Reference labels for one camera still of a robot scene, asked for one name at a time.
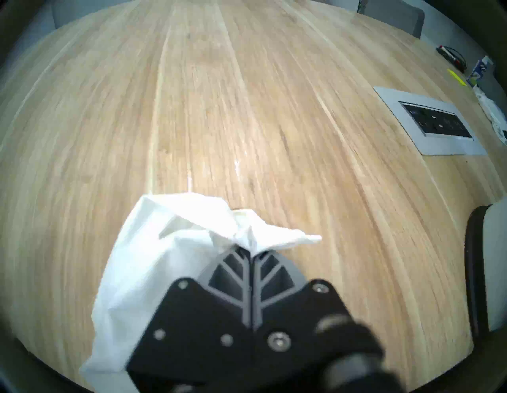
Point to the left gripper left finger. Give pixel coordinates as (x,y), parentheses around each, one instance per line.
(198,329)

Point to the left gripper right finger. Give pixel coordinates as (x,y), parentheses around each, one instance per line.
(289,309)

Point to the white facial tissue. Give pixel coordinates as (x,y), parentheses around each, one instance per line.
(158,257)

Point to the white pedal trash can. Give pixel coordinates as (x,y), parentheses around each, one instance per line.
(491,269)

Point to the table power outlet plate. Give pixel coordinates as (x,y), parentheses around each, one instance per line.
(431,123)

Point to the crumpled white paper towel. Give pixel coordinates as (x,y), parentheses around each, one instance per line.
(491,111)

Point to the yellow sticky note pad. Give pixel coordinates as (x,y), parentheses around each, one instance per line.
(456,77)

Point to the red whiteboard marker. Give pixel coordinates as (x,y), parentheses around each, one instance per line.
(446,51)

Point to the whiteboard cleaner spray bottle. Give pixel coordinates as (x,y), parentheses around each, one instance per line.
(480,69)

